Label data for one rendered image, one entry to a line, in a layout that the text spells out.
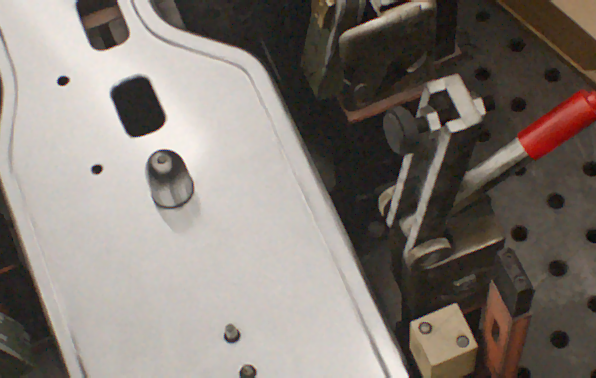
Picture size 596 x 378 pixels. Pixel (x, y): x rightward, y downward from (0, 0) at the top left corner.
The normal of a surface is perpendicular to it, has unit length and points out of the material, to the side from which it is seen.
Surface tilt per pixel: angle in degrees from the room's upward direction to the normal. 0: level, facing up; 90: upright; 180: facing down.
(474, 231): 0
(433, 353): 0
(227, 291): 0
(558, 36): 90
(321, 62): 78
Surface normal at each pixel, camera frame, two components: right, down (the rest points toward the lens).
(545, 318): -0.07, -0.43
